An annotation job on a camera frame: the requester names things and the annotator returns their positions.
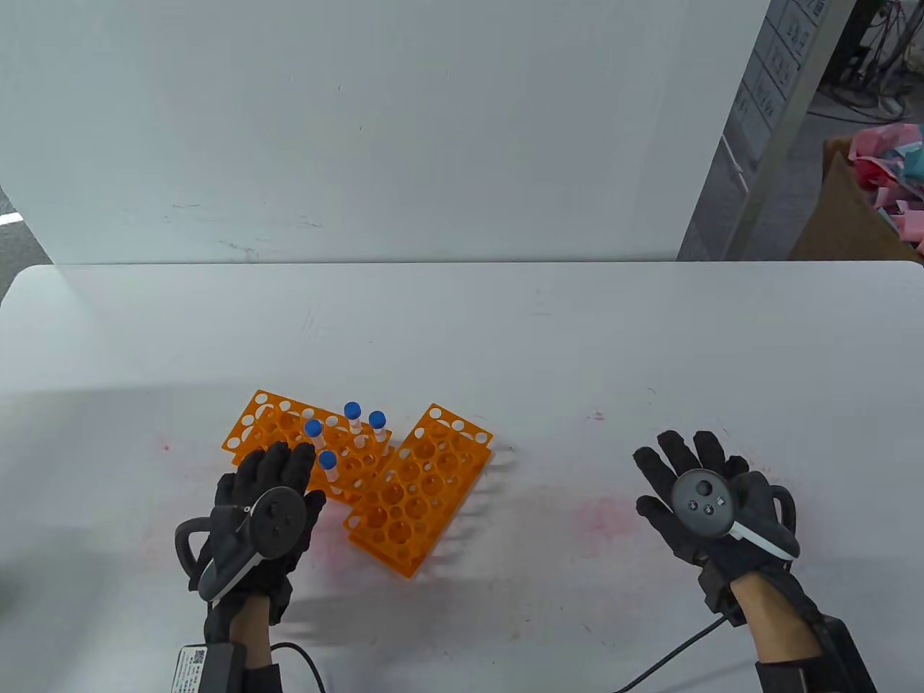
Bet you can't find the tangle of floor cables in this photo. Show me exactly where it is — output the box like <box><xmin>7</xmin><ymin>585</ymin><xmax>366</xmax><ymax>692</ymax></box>
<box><xmin>819</xmin><ymin>0</ymin><xmax>924</xmax><ymax>123</ymax></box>

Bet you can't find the white backdrop board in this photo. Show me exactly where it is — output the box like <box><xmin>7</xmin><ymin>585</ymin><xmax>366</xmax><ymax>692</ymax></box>
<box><xmin>0</xmin><ymin>0</ymin><xmax>773</xmax><ymax>265</ymax></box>

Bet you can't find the brown cardboard box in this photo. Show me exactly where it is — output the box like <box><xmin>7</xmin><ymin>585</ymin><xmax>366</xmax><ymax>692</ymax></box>
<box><xmin>789</xmin><ymin>137</ymin><xmax>924</xmax><ymax>262</ymax></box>

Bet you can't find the thin black cable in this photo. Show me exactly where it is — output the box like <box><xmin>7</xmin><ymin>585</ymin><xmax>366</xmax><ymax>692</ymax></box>
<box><xmin>269</xmin><ymin>641</ymin><xmax>327</xmax><ymax>693</ymax></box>

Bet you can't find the pile of pink paper scraps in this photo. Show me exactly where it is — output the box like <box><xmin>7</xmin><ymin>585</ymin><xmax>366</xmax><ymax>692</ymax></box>
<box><xmin>846</xmin><ymin>121</ymin><xmax>924</xmax><ymax>255</ymax></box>

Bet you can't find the long black cable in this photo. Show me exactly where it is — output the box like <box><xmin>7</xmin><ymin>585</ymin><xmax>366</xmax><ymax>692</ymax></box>
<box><xmin>612</xmin><ymin>614</ymin><xmax>728</xmax><ymax>693</ymax></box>

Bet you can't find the grey metal pillar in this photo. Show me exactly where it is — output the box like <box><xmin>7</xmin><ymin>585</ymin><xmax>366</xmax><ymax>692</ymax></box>
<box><xmin>724</xmin><ymin>0</ymin><xmax>858</xmax><ymax>262</ymax></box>

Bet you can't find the black wrist box white label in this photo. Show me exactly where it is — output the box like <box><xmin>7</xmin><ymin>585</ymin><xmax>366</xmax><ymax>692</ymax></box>
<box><xmin>170</xmin><ymin>642</ymin><xmax>284</xmax><ymax>693</ymax></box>

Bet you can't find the person's left forearm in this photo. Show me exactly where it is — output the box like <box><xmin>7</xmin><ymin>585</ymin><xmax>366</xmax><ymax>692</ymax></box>
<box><xmin>230</xmin><ymin>601</ymin><xmax>274</xmax><ymax>672</ymax></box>

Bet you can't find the dark grey hand controller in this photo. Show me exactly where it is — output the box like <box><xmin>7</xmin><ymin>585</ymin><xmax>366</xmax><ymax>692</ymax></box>
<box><xmin>671</xmin><ymin>469</ymin><xmax>800</xmax><ymax>562</ymax></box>
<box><xmin>175</xmin><ymin>487</ymin><xmax>308</xmax><ymax>603</ymax></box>

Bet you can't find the person's right forearm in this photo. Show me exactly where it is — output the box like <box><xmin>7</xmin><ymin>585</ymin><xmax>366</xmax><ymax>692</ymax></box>
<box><xmin>729</xmin><ymin>574</ymin><xmax>825</xmax><ymax>666</ymax></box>

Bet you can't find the person's left hand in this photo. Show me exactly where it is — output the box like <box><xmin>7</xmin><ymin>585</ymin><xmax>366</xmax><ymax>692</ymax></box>
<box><xmin>189</xmin><ymin>440</ymin><xmax>327</xmax><ymax>629</ymax></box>

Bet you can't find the orange test tube rack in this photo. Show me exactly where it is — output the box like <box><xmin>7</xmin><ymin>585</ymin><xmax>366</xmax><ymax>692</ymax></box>
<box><xmin>343</xmin><ymin>403</ymin><xmax>496</xmax><ymax>579</ymax></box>
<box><xmin>222</xmin><ymin>390</ymin><xmax>394</xmax><ymax>506</ymax></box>

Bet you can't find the person's right hand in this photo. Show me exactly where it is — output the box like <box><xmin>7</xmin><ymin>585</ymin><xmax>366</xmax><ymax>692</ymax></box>
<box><xmin>633</xmin><ymin>430</ymin><xmax>795</xmax><ymax>629</ymax></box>

